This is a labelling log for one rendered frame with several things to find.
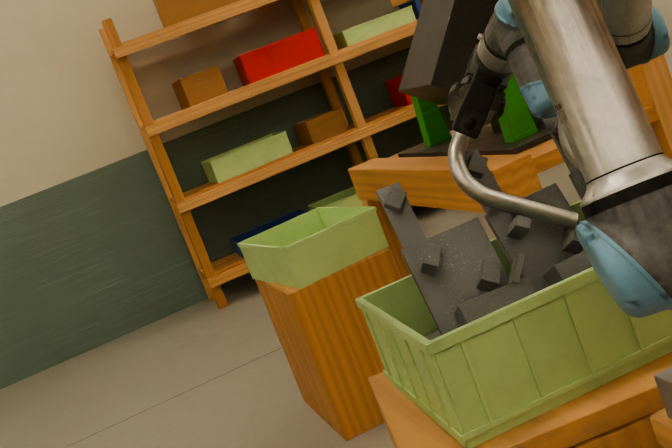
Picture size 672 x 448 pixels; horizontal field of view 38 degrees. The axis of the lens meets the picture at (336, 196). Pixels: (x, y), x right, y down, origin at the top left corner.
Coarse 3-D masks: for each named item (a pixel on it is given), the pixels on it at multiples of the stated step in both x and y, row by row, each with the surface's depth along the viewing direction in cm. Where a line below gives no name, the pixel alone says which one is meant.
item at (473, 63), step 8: (472, 56) 161; (472, 64) 160; (480, 64) 154; (472, 72) 160; (488, 72) 153; (496, 72) 153; (464, 80) 160; (504, 80) 160; (464, 88) 161; (504, 88) 161; (464, 96) 163; (496, 96) 160; (504, 96) 160; (496, 104) 162
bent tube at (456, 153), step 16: (464, 144) 169; (448, 160) 168; (464, 160) 168; (464, 176) 166; (464, 192) 166; (480, 192) 165; (496, 192) 165; (496, 208) 166; (512, 208) 165; (528, 208) 165; (544, 208) 165; (560, 208) 166; (560, 224) 166
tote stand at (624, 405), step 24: (384, 384) 179; (624, 384) 141; (648, 384) 138; (384, 408) 167; (408, 408) 163; (576, 408) 139; (600, 408) 136; (624, 408) 136; (648, 408) 137; (408, 432) 153; (432, 432) 150; (504, 432) 140; (528, 432) 137; (552, 432) 136; (576, 432) 136; (600, 432) 136; (624, 432) 137; (648, 432) 137
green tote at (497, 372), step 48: (384, 288) 177; (576, 288) 141; (384, 336) 165; (480, 336) 139; (528, 336) 140; (576, 336) 142; (624, 336) 144; (432, 384) 142; (480, 384) 139; (528, 384) 141; (576, 384) 142; (480, 432) 139
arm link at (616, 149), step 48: (528, 0) 103; (576, 0) 102; (528, 48) 106; (576, 48) 101; (576, 96) 101; (624, 96) 101; (576, 144) 103; (624, 144) 99; (624, 192) 98; (624, 240) 98; (624, 288) 97
